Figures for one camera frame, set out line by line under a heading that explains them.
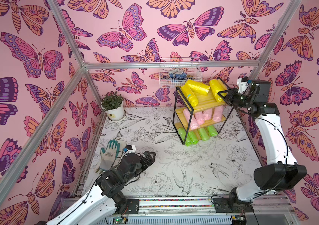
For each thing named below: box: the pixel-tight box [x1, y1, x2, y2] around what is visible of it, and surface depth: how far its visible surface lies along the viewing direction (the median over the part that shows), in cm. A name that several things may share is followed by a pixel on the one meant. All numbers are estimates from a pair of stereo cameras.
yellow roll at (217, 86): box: [209, 79, 228, 103], surface depth 77 cm
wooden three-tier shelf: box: [172, 86, 235, 147], surface depth 89 cm
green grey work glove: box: [99, 139, 121, 171], surface depth 94 cm
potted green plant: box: [100, 91, 125, 121], surface depth 104 cm
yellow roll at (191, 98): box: [180, 84, 199, 107], surface depth 76 cm
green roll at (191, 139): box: [185, 130, 199, 147], surface depth 97 cm
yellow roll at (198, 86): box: [185, 79, 211, 96], surface depth 80 cm
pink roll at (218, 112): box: [212, 105, 224, 122], surface depth 90 cm
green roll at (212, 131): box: [207, 124, 219, 137], surface depth 102 cm
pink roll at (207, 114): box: [203, 107, 213, 121], surface depth 90 cm
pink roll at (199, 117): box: [193, 111, 205, 126], surface depth 88 cm
